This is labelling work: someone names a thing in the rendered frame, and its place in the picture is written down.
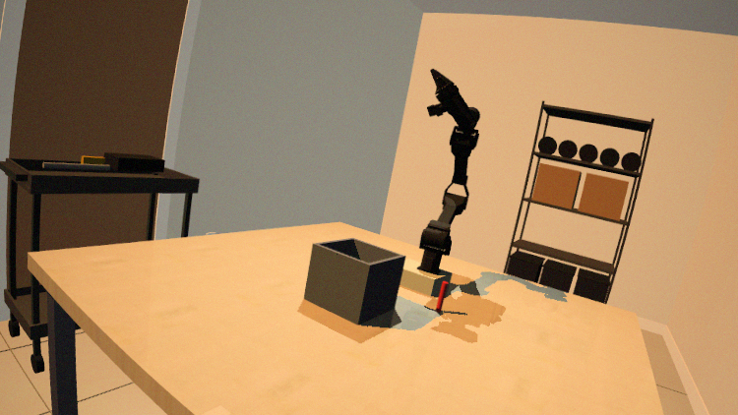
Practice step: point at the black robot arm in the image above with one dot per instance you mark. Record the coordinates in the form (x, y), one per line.
(437, 233)

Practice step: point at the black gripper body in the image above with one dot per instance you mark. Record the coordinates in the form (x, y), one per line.
(453, 99)

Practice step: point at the red peg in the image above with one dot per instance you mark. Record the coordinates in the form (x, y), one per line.
(441, 297)

